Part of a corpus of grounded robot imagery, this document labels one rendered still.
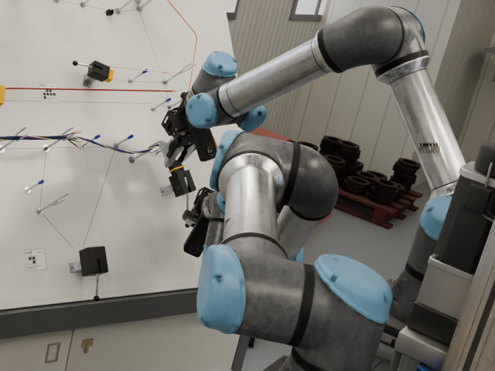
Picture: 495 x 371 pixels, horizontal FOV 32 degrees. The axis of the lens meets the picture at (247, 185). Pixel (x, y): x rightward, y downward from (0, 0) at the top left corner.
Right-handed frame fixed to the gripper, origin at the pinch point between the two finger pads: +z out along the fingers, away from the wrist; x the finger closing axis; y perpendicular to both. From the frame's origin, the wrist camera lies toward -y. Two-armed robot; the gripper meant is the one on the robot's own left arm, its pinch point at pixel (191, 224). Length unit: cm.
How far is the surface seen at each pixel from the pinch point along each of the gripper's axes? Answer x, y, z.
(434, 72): -192, 258, 328
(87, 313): 15.8, -31.5, -6.3
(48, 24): 54, 30, -2
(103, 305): 12.9, -28.3, -5.7
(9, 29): 62, 23, -5
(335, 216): -154, 118, 314
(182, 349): -15.2, -28.3, 17.5
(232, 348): -30.7, -21.8, 25.0
